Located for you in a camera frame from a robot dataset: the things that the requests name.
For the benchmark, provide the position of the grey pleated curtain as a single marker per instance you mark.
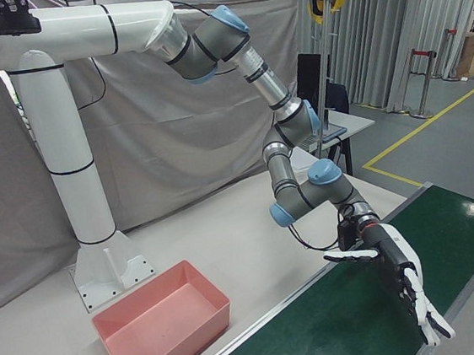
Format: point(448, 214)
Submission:
point(396, 42)

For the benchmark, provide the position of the grey fabric backdrop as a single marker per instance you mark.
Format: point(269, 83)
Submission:
point(151, 131)

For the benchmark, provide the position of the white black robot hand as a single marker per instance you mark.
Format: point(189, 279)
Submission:
point(395, 254)

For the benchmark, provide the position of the brown cardboard box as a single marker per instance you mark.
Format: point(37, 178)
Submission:
point(471, 51)

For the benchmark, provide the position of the steel stanchion post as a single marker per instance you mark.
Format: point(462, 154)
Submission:
point(424, 81)
point(449, 53)

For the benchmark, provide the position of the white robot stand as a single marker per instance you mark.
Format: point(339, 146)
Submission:
point(67, 140)

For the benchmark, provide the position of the green conveyor belt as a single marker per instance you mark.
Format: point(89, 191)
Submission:
point(342, 327)

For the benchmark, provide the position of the black office chair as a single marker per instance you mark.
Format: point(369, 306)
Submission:
point(339, 96)

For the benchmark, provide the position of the black overhead camera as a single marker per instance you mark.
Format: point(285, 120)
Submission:
point(9, 23)

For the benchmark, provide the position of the black background monitor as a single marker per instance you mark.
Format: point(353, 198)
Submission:
point(309, 76)

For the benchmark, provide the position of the white office table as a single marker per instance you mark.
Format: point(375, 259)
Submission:
point(354, 120)

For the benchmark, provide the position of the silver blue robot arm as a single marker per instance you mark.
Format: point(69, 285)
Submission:
point(267, 85)

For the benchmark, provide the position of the pink plastic basket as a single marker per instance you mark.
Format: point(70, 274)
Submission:
point(162, 312)

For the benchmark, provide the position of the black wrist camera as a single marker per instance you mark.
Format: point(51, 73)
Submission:
point(348, 233)

